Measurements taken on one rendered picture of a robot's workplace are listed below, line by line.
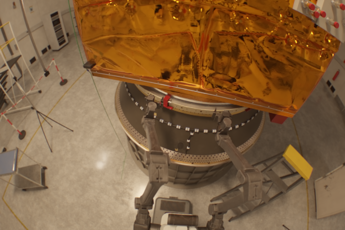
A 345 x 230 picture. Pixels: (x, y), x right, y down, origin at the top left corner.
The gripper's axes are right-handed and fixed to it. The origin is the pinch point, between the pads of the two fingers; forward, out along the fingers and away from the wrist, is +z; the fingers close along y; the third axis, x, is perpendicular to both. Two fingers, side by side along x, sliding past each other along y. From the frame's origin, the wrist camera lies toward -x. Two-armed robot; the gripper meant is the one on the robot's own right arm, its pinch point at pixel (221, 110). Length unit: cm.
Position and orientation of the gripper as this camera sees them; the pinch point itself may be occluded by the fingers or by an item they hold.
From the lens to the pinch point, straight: 111.6
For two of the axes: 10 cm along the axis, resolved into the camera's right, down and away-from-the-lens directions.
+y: -9.7, -2.1, 1.4
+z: 2.4, -7.0, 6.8
